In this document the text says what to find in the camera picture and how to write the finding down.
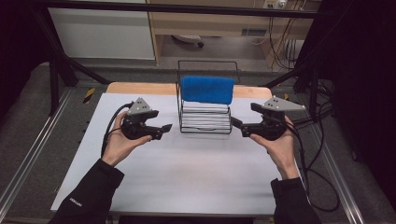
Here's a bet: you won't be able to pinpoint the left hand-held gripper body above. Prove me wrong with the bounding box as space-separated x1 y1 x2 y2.
120 96 157 141

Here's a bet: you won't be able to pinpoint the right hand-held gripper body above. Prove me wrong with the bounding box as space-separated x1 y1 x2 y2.
257 95 307 142

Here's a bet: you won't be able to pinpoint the black wire rack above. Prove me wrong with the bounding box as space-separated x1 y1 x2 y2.
175 60 242 135

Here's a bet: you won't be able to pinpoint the blue towel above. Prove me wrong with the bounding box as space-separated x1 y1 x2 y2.
179 76 235 105

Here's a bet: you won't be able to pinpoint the person's right hand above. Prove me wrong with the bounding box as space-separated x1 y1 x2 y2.
249 115 301 181

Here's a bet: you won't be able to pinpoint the person's left hand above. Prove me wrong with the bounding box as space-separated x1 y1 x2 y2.
100 110 154 168

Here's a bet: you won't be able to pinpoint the wooden table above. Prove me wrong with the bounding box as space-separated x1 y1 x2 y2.
106 81 274 100

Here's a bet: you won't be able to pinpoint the white table sheet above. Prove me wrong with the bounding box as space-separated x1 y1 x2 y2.
50 92 315 217

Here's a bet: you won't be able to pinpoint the white chair base with caster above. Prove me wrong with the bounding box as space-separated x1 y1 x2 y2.
171 34 205 49

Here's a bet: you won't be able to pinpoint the white cabinet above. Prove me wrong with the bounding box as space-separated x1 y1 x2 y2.
48 7 156 61

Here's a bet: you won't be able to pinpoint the black curtain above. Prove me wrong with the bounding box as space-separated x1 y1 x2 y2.
318 0 396 214
0 0 52 120

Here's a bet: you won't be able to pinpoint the white power strip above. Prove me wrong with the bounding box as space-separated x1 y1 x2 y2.
262 0 288 9

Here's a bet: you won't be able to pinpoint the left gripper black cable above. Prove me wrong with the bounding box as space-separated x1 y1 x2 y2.
100 101 135 158

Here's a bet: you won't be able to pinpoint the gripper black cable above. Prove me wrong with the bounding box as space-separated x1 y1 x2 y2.
100 101 135 158
283 119 341 213

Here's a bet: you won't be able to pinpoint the black floor cables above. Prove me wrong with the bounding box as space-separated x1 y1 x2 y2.
289 77 335 133

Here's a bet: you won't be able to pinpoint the bundle of hanging cables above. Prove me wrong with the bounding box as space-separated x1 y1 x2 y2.
268 17 301 70

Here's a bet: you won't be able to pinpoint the aluminium rail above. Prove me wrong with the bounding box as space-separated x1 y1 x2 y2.
306 123 366 224
0 88 75 216

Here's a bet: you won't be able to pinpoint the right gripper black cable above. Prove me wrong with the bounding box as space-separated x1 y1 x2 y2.
283 119 341 213

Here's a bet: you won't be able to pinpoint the black metal frame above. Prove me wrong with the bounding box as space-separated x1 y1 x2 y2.
31 0 332 123

